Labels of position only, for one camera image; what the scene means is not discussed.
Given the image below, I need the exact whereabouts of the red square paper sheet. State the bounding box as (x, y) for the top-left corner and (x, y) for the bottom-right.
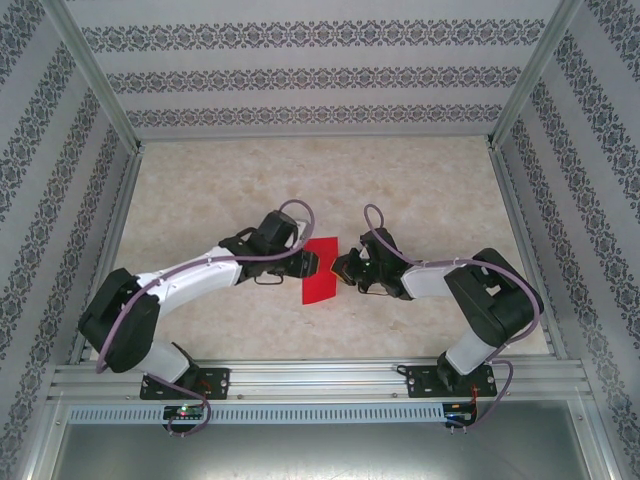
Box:
(300, 234), (342, 305)

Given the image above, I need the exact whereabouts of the grey metal sheet panel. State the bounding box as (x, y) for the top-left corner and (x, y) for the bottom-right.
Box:
(49, 423), (601, 480)

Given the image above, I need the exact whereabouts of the left small circuit board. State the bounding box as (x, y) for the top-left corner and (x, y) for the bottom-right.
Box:
(163, 405), (204, 420)

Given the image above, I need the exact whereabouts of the aluminium mounting rail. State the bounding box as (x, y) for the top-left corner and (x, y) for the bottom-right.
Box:
(47, 357), (594, 401)

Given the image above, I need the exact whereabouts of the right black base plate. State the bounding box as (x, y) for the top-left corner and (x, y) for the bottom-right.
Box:
(405, 363), (499, 400)

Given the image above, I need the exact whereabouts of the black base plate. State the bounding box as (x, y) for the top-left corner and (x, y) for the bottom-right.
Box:
(405, 363), (499, 400)
(138, 367), (232, 401)

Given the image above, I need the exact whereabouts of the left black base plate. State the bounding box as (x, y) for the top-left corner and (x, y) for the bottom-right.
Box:
(138, 367), (232, 401)

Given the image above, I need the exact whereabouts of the slotted grey cable duct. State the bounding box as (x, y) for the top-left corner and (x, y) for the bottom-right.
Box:
(67, 403), (479, 425)

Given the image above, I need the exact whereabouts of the aluminium side rail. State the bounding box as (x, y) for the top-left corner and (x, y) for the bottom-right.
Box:
(67, 144), (145, 365)
(489, 144), (569, 359)

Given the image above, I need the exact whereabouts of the aluminium frame post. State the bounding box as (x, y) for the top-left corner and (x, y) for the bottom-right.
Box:
(487, 0), (584, 149)
(42, 0), (145, 154)

